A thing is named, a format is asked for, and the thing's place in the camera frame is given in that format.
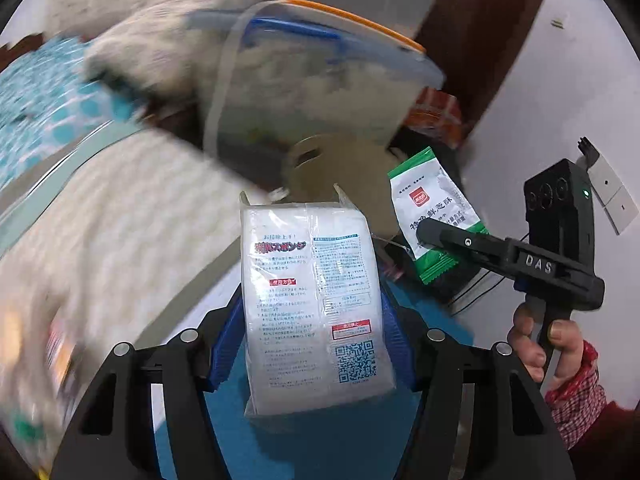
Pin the person's right forearm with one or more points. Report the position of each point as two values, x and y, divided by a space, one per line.
595 410

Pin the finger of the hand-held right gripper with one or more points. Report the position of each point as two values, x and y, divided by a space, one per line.
465 244

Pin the teal patterned quilt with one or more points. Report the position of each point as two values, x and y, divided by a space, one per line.
45 100

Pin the blue bin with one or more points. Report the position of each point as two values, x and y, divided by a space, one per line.
320 445

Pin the teal quilted mattress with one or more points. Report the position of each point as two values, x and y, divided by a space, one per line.
60 170

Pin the orange red packet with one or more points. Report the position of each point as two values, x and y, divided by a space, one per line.
435 115

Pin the white wall socket plate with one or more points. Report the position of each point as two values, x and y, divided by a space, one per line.
622 210
607 180

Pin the black plug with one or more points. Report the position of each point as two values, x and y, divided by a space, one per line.
586 149

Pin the brown wooden door frame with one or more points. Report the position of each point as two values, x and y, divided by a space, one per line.
480 35

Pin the green white snack packet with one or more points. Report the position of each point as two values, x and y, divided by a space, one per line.
435 200

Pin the dotted white pillow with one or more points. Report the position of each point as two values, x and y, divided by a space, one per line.
160 45

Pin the beige chevron bed sheet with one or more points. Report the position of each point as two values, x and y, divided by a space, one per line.
125 220

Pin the person's right hand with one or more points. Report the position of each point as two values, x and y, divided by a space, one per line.
567 345

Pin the white sponge packet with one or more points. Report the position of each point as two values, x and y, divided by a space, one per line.
310 310

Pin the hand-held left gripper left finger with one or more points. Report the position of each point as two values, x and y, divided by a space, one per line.
227 342

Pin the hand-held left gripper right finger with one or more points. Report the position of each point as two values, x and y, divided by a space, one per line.
398 342

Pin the clear storage box orange lid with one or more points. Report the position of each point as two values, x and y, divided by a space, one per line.
320 75

